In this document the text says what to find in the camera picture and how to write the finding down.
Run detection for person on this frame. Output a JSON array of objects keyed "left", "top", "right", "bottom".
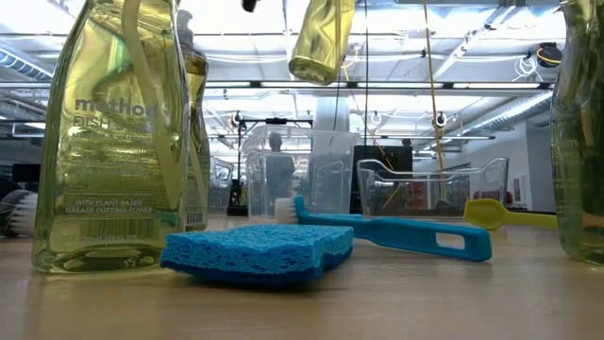
[{"left": 265, "top": 131, "right": 297, "bottom": 213}]

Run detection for black desk monitor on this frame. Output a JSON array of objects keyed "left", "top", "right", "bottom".
[{"left": 11, "top": 163, "right": 42, "bottom": 184}]

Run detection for blue cellulose sponge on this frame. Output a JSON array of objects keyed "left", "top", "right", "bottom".
[{"left": 159, "top": 223, "right": 355, "bottom": 287}]

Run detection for blue dish brush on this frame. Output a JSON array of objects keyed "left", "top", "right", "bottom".
[{"left": 275, "top": 195, "right": 494, "bottom": 264}]

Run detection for black ceiling cable reel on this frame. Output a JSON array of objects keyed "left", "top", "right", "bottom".
[{"left": 536, "top": 42, "right": 563, "bottom": 69}]

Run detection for black monitor panel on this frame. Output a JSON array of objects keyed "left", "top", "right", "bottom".
[{"left": 349, "top": 144, "right": 414, "bottom": 214}]

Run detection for yellow hanging cord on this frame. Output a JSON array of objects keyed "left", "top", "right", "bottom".
[{"left": 422, "top": 0, "right": 450, "bottom": 205}]

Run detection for grey dish brush white bristles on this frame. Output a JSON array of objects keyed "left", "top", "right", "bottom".
[{"left": 0, "top": 188, "right": 39, "bottom": 239}]

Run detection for green dish brush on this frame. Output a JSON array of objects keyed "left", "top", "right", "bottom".
[{"left": 462, "top": 197, "right": 559, "bottom": 232}]

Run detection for low clear plastic bin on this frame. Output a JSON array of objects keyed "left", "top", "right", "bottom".
[
  {"left": 357, "top": 157, "right": 511, "bottom": 221},
  {"left": 207, "top": 155, "right": 236, "bottom": 218}
]

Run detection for black tripod stand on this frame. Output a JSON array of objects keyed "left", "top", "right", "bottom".
[{"left": 229, "top": 110, "right": 250, "bottom": 218}]

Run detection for tall clear plastic bin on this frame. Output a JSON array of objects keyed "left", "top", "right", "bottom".
[{"left": 240, "top": 125, "right": 361, "bottom": 223}]

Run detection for black hanging cable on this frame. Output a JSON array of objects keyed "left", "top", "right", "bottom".
[{"left": 362, "top": 0, "right": 370, "bottom": 147}]

